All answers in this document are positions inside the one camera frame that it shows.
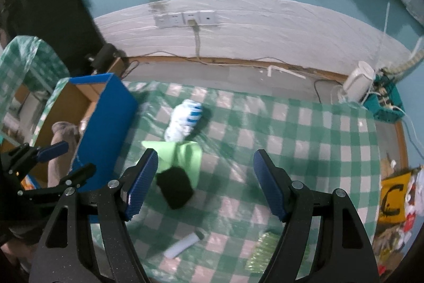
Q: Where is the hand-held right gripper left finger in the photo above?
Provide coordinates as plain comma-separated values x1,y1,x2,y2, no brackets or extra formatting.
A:
30,148,159,283

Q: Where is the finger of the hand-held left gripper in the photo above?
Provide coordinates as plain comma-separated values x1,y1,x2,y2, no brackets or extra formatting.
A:
16,163,97,199
0,141,69,172

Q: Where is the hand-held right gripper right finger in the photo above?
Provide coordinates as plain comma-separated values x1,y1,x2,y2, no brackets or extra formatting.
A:
253,149,380,283

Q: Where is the grey sock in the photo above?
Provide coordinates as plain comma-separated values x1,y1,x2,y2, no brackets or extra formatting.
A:
48,121,82,187

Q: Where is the light green cloth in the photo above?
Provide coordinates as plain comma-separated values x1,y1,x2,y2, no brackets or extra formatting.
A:
142,140,203,189

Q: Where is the blue-edged cardboard box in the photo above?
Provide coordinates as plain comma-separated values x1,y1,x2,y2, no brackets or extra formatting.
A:
33,73,139,224

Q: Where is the green checkered tablecloth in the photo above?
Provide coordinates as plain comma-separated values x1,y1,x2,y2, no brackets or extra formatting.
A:
33,77,381,283

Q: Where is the green transparent plastic packet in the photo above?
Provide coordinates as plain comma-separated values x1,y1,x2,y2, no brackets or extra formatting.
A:
245,232,312,273

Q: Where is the white plastic tube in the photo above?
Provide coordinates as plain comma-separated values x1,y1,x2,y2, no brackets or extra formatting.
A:
165,228,205,259

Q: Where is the green checkered plastic cover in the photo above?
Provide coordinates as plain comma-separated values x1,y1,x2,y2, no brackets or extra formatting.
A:
0,35,70,144

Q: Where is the yellow bag with black print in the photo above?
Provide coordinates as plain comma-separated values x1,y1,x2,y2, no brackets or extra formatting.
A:
379,172,414,224

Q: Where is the white cylindrical container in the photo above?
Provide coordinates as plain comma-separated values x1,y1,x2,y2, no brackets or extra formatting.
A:
343,61,375,103

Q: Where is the teal plastic basket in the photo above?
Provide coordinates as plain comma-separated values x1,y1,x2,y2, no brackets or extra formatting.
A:
364,74,405,123

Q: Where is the red white plastic bag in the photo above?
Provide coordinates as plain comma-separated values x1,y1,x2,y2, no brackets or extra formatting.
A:
402,167,424,237

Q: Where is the dark tall furniture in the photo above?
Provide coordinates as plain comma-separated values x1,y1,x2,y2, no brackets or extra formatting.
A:
0,0,103,71

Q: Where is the black camera device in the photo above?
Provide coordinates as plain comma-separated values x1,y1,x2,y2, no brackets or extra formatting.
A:
87,43,118,71

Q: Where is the white plastic wall covering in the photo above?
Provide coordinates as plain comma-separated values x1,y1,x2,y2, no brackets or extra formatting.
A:
94,0,414,85

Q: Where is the grey plug cable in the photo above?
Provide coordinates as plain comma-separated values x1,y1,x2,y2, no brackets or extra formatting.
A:
189,19,201,59

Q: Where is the thin white cable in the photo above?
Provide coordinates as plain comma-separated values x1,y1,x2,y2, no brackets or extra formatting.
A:
361,3,391,105

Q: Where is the white corrugated hose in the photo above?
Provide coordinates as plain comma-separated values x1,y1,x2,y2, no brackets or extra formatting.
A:
387,38,424,75

